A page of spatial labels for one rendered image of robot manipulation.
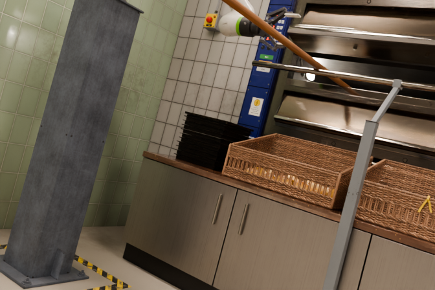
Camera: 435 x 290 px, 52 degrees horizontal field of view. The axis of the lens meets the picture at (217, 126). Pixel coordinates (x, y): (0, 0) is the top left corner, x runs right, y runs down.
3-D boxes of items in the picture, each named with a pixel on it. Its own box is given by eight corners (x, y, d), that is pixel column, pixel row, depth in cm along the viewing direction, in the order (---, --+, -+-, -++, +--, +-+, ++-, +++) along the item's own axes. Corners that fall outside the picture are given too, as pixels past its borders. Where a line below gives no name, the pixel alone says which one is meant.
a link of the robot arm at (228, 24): (217, 39, 218) (211, 19, 212) (230, 28, 225) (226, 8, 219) (240, 42, 210) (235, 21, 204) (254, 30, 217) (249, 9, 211)
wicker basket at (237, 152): (263, 180, 250) (275, 133, 251) (362, 210, 220) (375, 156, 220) (219, 174, 209) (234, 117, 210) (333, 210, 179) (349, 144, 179)
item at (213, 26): (208, 31, 292) (212, 16, 292) (220, 32, 286) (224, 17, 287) (202, 27, 286) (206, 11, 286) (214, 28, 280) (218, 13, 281)
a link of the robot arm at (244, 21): (235, 32, 205) (241, 13, 206) (248, 40, 215) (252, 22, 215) (246, 32, 202) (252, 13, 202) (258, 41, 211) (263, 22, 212)
